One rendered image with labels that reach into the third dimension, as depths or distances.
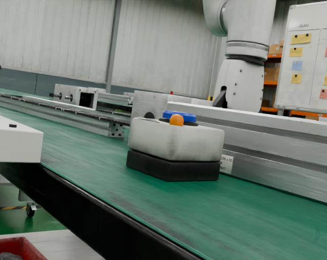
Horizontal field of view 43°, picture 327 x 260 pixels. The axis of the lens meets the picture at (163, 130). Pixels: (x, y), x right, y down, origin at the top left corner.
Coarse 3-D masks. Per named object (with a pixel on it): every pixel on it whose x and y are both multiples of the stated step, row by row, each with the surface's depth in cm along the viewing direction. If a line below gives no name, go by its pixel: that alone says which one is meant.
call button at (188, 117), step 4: (164, 112) 47; (168, 112) 47; (172, 112) 47; (176, 112) 47; (180, 112) 47; (184, 112) 48; (164, 116) 47; (168, 116) 47; (184, 116) 46; (188, 116) 47; (192, 116) 47; (184, 120) 46; (188, 120) 47; (192, 120) 47
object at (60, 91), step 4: (56, 84) 171; (56, 88) 171; (60, 88) 168; (64, 88) 166; (56, 92) 171; (60, 92) 168; (64, 92) 166; (56, 96) 167; (60, 96) 168; (64, 96) 166; (56, 100) 170; (60, 100) 168; (64, 100) 165
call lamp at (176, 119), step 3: (177, 114) 44; (171, 117) 44; (174, 117) 44; (177, 117) 43; (180, 117) 44; (171, 120) 44; (174, 120) 43; (177, 120) 43; (180, 120) 43; (183, 120) 44; (171, 123) 44; (174, 123) 43; (177, 123) 43; (180, 123) 44
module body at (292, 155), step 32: (224, 128) 53; (256, 128) 51; (288, 128) 46; (320, 128) 43; (224, 160) 53; (256, 160) 49; (288, 160) 47; (320, 160) 43; (288, 192) 46; (320, 192) 43
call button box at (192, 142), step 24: (144, 120) 47; (168, 120) 46; (144, 144) 47; (168, 144) 43; (192, 144) 45; (216, 144) 47; (144, 168) 46; (168, 168) 43; (192, 168) 45; (216, 168) 48
